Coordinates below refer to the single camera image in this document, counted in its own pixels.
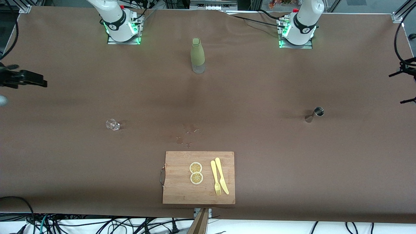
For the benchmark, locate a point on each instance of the brown table cover sheet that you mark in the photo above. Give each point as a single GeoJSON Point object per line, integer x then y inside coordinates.
{"type": "Point", "coordinates": [292, 162]}

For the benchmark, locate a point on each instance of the wooden cutting board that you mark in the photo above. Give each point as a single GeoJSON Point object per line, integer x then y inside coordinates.
{"type": "Point", "coordinates": [178, 188]}

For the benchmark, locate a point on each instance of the spilled liquid drops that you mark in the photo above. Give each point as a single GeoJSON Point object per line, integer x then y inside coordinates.
{"type": "Point", "coordinates": [179, 140]}

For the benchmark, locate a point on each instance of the wooden post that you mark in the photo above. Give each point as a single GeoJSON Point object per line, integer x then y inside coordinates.
{"type": "Point", "coordinates": [200, 224]}

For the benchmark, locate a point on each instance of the grey metal rack unit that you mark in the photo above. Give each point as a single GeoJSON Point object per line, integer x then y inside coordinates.
{"type": "Point", "coordinates": [213, 6]}

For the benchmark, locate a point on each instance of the yellow plastic fork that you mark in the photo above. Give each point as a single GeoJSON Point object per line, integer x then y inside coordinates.
{"type": "Point", "coordinates": [214, 172]}

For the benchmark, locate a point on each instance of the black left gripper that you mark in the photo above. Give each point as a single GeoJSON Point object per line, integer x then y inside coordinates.
{"type": "Point", "coordinates": [410, 69]}

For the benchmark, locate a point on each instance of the aluminium frame profile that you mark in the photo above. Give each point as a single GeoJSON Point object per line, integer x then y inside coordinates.
{"type": "Point", "coordinates": [398, 16]}

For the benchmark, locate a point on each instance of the lemon slice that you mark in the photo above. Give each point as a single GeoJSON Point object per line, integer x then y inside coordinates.
{"type": "Point", "coordinates": [196, 178]}
{"type": "Point", "coordinates": [195, 167]}

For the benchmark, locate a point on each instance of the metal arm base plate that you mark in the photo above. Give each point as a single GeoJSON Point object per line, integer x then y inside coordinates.
{"type": "Point", "coordinates": [295, 46]}
{"type": "Point", "coordinates": [123, 42]}

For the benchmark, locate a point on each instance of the aluminium corner bracket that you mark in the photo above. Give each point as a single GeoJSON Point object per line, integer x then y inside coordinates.
{"type": "Point", "coordinates": [25, 9]}

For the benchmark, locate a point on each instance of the metal mounting bracket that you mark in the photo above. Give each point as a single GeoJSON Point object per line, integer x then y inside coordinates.
{"type": "Point", "coordinates": [196, 213]}

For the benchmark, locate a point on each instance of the green sleeved glass bottle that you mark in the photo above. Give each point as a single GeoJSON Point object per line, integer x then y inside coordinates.
{"type": "Point", "coordinates": [197, 53]}

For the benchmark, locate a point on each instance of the yellow plastic knife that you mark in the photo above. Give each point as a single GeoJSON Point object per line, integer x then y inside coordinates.
{"type": "Point", "coordinates": [224, 187]}

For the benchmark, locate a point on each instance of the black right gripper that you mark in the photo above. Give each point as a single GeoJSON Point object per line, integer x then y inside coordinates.
{"type": "Point", "coordinates": [7, 78]}

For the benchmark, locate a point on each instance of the clear glass measuring beaker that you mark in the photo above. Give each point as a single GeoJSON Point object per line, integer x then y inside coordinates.
{"type": "Point", "coordinates": [112, 124]}

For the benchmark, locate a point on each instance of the steel double jigger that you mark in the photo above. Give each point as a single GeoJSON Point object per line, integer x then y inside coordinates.
{"type": "Point", "coordinates": [318, 111]}

